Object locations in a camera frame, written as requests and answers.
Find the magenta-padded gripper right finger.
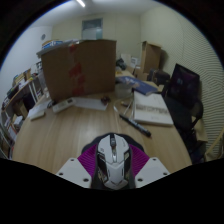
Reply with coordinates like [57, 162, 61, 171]
[129, 143, 171, 189]

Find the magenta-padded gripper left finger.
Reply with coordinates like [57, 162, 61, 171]
[55, 143, 99, 190]

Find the white and black computer mouse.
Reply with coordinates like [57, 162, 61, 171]
[95, 133, 133, 191]

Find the black marker pen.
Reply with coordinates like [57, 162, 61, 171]
[118, 113, 153, 138]

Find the black office chair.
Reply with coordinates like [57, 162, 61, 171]
[163, 94, 205, 161]

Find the plain white paper sheet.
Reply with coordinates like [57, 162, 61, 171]
[73, 96, 109, 112]

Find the white paper sheet with writing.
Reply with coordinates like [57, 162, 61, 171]
[28, 99, 52, 116]

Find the small black and gold object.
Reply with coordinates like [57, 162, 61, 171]
[100, 95, 111, 106]

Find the blue book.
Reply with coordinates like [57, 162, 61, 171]
[116, 75, 159, 97]

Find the white-framed side desk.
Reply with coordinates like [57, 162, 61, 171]
[3, 78, 39, 118]

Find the large brown cardboard box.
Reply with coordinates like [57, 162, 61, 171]
[40, 39, 118, 103]

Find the small brown cardboard box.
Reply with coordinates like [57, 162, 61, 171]
[140, 40, 163, 76]

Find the blue printed carton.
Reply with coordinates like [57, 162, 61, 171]
[41, 39, 64, 49]

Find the window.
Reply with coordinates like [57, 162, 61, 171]
[81, 18, 104, 41]

